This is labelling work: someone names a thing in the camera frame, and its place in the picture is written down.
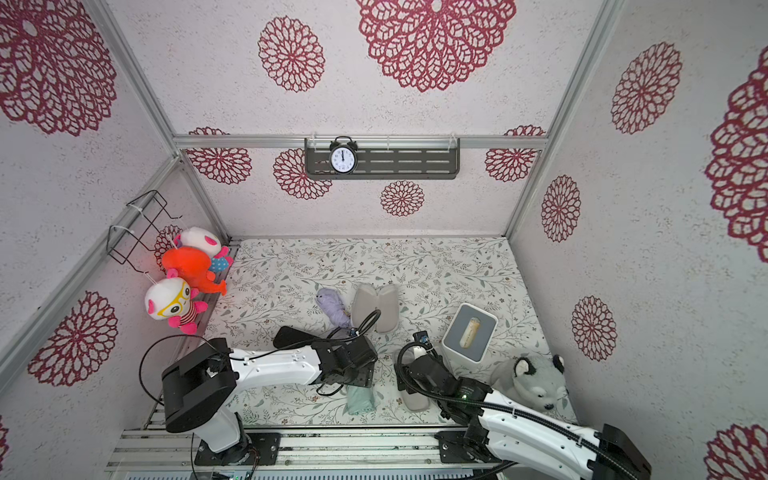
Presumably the mint green umbrella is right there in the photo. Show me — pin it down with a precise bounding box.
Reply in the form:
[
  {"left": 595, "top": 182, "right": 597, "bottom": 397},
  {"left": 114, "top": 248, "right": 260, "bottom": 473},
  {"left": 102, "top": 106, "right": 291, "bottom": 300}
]
[{"left": 346, "top": 386, "right": 376, "bottom": 415}]

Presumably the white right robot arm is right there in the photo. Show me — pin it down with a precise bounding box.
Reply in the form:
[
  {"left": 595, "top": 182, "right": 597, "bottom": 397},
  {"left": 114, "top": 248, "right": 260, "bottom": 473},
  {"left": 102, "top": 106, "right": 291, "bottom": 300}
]
[{"left": 394, "top": 331, "right": 652, "bottom": 479}]

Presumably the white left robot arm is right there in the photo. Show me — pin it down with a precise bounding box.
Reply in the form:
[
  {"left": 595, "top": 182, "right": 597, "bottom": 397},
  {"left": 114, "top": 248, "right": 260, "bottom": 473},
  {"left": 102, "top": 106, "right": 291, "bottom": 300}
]
[{"left": 161, "top": 335, "right": 378, "bottom": 466}]

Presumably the beige roll in tray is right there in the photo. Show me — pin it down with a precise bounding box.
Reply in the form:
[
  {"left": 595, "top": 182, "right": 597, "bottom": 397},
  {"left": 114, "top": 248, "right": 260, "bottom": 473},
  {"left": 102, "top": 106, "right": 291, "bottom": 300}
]
[{"left": 459, "top": 318, "right": 481, "bottom": 349}]

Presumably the white rimmed grey tray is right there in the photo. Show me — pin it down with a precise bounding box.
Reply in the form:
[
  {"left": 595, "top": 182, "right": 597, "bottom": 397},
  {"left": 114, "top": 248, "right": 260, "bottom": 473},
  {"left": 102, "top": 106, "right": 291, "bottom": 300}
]
[{"left": 441, "top": 303, "right": 498, "bottom": 368}]

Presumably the grey husky plush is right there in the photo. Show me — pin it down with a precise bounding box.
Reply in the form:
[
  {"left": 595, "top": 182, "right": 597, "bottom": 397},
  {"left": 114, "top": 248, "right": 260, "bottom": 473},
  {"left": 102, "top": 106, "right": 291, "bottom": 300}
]
[{"left": 490, "top": 349, "right": 568, "bottom": 413}]

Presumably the white pink plush doll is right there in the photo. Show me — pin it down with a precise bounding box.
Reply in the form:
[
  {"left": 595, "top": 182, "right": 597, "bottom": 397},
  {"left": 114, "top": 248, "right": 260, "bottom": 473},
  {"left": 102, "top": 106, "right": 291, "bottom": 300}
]
[{"left": 173, "top": 227, "right": 234, "bottom": 273}]

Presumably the orange plush whale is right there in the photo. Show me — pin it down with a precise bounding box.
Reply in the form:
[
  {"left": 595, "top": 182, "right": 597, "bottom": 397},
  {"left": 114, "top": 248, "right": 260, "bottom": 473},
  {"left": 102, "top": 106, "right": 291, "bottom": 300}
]
[{"left": 161, "top": 247, "right": 227, "bottom": 296}]

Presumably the white plush with yellow glasses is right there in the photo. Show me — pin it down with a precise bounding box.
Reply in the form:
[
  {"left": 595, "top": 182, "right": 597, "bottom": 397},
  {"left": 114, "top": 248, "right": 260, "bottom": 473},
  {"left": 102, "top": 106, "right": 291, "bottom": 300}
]
[{"left": 144, "top": 277, "right": 208, "bottom": 335}]

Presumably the black alarm clock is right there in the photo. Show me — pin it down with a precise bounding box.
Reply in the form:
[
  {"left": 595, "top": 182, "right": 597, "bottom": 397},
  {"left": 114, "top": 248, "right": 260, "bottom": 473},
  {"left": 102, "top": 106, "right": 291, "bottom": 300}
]
[{"left": 329, "top": 136, "right": 358, "bottom": 174}]

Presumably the grey wall shelf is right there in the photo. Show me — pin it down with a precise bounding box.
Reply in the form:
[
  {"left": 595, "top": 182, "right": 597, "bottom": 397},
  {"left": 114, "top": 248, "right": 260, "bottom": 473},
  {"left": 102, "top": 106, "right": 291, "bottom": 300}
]
[{"left": 304, "top": 138, "right": 461, "bottom": 180}]

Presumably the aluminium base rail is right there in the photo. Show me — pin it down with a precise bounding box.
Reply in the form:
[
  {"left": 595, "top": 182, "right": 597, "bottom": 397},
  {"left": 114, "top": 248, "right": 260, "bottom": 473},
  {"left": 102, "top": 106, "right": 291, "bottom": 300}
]
[{"left": 104, "top": 425, "right": 492, "bottom": 478}]

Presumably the black wire wall rack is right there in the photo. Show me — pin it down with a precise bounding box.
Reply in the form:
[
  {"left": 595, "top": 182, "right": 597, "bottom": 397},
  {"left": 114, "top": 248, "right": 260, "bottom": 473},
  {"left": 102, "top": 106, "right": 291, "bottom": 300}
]
[{"left": 104, "top": 189, "right": 183, "bottom": 274}]

